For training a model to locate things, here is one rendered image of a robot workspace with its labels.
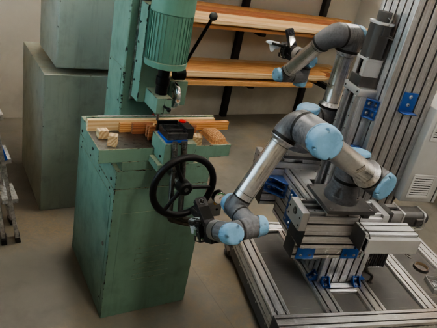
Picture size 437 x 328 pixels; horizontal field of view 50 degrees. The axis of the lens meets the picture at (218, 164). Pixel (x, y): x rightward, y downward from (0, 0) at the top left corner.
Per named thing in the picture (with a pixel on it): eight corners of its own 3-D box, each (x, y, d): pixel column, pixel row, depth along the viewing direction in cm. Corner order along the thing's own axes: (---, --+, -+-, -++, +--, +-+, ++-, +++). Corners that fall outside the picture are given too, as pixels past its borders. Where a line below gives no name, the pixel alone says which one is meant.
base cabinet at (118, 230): (99, 319, 225) (112, 191, 194) (70, 246, 268) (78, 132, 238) (184, 300, 247) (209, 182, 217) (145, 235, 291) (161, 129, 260)
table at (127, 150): (103, 176, 178) (105, 161, 175) (83, 140, 201) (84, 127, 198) (239, 166, 208) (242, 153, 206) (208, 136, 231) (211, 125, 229)
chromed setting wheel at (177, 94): (173, 112, 218) (178, 86, 213) (163, 102, 227) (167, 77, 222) (179, 112, 220) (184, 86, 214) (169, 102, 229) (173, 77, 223)
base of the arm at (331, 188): (347, 189, 214) (354, 169, 209) (364, 207, 201) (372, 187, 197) (317, 187, 209) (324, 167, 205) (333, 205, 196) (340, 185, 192)
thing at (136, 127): (131, 134, 202) (132, 123, 200) (130, 132, 203) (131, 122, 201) (183, 132, 214) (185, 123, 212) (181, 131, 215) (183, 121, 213)
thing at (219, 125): (119, 132, 201) (120, 123, 199) (118, 130, 202) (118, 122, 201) (227, 129, 228) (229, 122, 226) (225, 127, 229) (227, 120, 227)
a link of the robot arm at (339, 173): (348, 169, 208) (358, 142, 202) (370, 185, 198) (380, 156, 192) (328, 171, 202) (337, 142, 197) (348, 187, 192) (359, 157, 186)
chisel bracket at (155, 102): (155, 117, 201) (157, 98, 197) (143, 105, 211) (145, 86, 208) (170, 117, 204) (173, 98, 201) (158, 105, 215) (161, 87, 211)
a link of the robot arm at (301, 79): (284, 82, 262) (289, 63, 258) (300, 83, 268) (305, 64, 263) (292, 88, 257) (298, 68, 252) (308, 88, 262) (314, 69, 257)
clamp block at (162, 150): (161, 164, 188) (164, 144, 184) (149, 150, 198) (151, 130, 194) (194, 163, 195) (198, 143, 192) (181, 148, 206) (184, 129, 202)
